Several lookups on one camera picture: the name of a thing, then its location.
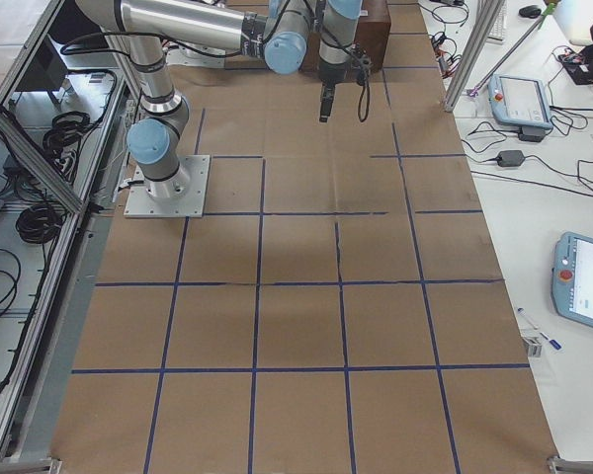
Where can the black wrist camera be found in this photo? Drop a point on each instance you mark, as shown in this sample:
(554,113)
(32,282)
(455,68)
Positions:
(361,62)

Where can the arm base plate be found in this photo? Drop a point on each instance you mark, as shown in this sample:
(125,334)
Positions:
(183,195)

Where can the blue teach pendant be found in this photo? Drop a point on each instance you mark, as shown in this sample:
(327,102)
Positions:
(519,101)
(572,278)

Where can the black power adapter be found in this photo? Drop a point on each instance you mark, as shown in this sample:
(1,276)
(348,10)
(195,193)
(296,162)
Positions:
(510,158)

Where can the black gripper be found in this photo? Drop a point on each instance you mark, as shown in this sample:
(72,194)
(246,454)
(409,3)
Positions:
(332,74)

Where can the brown paper table cover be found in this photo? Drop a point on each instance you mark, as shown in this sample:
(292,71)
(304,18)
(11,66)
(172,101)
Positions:
(338,309)

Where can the aluminium frame post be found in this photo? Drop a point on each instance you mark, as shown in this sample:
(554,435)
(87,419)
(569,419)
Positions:
(489,11)

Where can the dark wooden drawer cabinet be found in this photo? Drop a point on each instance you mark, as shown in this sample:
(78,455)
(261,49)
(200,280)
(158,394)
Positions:
(372,36)

